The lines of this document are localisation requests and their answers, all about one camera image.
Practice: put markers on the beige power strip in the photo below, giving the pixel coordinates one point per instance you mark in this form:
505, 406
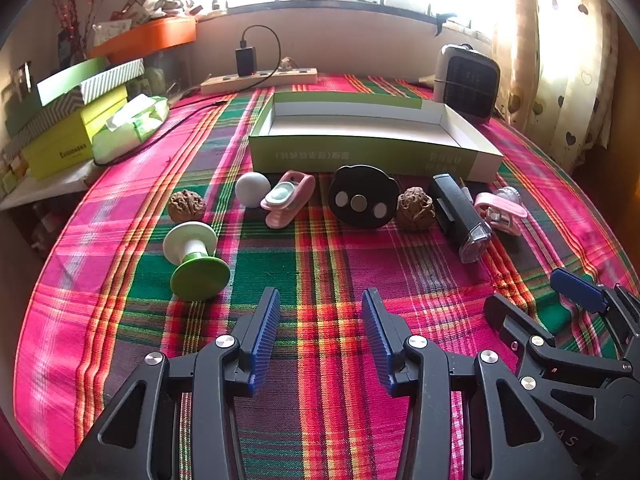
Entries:
280, 79

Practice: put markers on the clear round ball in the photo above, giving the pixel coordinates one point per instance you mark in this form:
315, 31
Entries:
511, 194

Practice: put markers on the orange tray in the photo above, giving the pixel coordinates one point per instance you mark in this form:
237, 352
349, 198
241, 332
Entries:
150, 35

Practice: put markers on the yellow-green box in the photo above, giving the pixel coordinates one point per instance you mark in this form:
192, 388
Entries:
60, 150

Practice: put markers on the beige plug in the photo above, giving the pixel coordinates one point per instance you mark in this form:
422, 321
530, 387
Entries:
285, 64

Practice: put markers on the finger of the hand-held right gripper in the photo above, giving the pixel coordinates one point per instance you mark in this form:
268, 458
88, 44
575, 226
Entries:
575, 287
510, 317

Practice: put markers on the grey space heater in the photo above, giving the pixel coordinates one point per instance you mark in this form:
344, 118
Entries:
470, 85

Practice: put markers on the black charger adapter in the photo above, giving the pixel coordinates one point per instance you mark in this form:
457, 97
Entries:
246, 61

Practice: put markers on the green cardboard box tray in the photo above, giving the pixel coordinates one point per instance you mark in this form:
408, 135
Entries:
350, 155

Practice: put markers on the black bicycle light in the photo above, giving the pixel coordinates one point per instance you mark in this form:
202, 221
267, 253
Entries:
452, 210

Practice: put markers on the pale green jar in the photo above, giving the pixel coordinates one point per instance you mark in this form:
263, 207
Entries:
157, 79

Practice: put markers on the brown walnut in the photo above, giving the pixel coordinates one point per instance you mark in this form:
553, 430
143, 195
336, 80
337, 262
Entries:
186, 206
415, 209

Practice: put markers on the pink clip with green lens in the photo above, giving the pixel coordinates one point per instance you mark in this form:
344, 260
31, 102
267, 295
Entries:
281, 195

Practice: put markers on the black round disc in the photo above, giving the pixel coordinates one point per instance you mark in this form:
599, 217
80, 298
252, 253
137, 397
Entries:
360, 185

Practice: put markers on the green tissue packet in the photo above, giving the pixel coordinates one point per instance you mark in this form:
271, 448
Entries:
130, 130

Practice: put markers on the red berry branches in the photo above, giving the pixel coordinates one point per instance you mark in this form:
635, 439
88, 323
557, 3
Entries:
67, 5

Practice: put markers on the beige cone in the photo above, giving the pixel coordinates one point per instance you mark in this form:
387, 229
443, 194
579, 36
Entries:
427, 79

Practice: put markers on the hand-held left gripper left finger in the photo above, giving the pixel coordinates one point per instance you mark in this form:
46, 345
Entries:
267, 340

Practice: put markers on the white shelf board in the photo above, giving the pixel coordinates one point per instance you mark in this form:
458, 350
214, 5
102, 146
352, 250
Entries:
40, 190

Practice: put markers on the white round knob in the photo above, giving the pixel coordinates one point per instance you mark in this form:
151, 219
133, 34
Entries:
252, 189

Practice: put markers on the heart print curtain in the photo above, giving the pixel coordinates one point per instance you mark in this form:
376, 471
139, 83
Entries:
550, 60

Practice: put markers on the grey chevron patterned box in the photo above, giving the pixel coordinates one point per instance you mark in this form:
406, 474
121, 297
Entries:
45, 115

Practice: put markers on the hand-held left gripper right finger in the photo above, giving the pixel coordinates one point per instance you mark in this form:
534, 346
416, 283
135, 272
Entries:
375, 340

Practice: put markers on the green and white spool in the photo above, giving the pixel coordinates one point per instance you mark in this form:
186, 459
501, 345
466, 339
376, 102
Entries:
200, 272

